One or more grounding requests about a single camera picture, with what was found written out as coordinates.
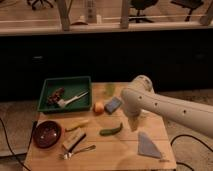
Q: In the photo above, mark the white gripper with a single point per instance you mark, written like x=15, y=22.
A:
x=132, y=115

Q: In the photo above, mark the green pepper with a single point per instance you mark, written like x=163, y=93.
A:
x=113, y=131

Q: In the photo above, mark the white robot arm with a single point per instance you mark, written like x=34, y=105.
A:
x=139, y=95

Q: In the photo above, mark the blue sponge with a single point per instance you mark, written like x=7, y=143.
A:
x=112, y=105

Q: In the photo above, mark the blue folded cloth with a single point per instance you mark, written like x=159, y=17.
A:
x=147, y=147

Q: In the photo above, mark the orange fruit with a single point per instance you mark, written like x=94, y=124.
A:
x=98, y=107

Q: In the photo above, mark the clear green glass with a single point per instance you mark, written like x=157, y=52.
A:
x=109, y=89

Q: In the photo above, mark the yellow banana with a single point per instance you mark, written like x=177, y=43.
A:
x=76, y=124

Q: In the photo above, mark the wooden block brush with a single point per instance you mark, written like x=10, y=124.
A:
x=73, y=138

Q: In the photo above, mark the green plastic tray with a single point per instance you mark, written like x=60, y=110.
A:
x=72, y=86

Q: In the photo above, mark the brown grape bunch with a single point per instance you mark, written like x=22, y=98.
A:
x=55, y=96

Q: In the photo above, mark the dark red bowl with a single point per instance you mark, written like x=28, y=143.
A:
x=47, y=134

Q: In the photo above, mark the black office chair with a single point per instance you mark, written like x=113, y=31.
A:
x=141, y=5

